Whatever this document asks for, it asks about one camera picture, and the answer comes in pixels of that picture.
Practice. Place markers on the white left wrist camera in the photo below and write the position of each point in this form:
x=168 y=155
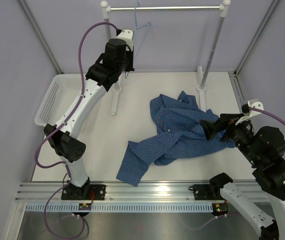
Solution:
x=128 y=36

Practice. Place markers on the white and silver clothes rack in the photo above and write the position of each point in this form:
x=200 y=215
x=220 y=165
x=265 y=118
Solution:
x=173 y=43

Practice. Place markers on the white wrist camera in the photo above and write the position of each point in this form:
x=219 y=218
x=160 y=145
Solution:
x=250 y=110
x=128 y=36

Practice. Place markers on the aluminium frame post right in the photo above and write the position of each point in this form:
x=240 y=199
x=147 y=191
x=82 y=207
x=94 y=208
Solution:
x=272 y=8

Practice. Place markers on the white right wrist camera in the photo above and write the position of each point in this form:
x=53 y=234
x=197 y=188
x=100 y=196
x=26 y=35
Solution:
x=250 y=110

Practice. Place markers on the white plastic basket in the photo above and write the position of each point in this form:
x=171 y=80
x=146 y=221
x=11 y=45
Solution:
x=61 y=97

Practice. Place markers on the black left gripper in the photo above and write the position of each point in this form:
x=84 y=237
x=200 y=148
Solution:
x=130 y=54

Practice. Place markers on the aluminium mounting rail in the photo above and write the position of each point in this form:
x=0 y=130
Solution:
x=115 y=192

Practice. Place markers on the aluminium frame post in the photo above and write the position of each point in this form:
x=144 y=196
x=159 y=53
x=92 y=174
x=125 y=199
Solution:
x=272 y=8
x=39 y=34

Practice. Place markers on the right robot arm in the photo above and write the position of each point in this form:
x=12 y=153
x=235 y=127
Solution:
x=271 y=179

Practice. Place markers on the aluminium frame post left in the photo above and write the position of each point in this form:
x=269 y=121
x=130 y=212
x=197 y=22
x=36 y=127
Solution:
x=39 y=34

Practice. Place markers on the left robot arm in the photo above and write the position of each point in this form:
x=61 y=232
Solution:
x=63 y=135

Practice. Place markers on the white slotted cable duct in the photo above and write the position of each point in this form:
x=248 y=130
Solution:
x=99 y=207

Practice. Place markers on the blue plaid shirt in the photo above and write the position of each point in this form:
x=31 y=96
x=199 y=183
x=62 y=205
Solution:
x=179 y=136

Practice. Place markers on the light blue wire hanger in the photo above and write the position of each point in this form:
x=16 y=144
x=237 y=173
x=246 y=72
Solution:
x=138 y=29

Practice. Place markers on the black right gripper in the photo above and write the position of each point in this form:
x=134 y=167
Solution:
x=210 y=128

